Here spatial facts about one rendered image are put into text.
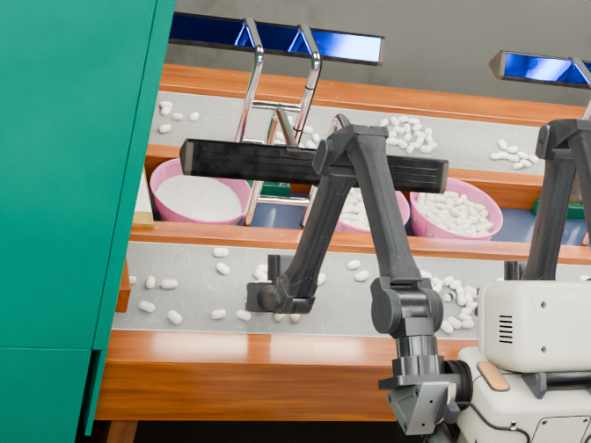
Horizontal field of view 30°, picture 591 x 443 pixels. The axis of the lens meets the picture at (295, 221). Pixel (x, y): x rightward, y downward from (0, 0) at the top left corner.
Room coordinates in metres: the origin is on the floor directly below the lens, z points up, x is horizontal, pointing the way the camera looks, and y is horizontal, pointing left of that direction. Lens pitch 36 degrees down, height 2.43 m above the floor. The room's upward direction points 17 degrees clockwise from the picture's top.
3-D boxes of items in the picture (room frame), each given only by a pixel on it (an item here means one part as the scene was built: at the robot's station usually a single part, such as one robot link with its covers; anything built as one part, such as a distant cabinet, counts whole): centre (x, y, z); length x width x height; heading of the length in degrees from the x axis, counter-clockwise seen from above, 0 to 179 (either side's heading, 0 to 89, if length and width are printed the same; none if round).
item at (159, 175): (2.28, 0.25, 0.72); 0.27 x 0.27 x 0.10
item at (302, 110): (2.53, 0.17, 0.90); 0.20 x 0.19 x 0.45; 112
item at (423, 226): (2.55, -0.41, 0.72); 0.27 x 0.27 x 0.10
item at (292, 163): (2.08, -0.01, 1.08); 0.62 x 0.08 x 0.07; 112
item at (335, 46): (2.60, 0.20, 1.08); 0.62 x 0.08 x 0.07; 112
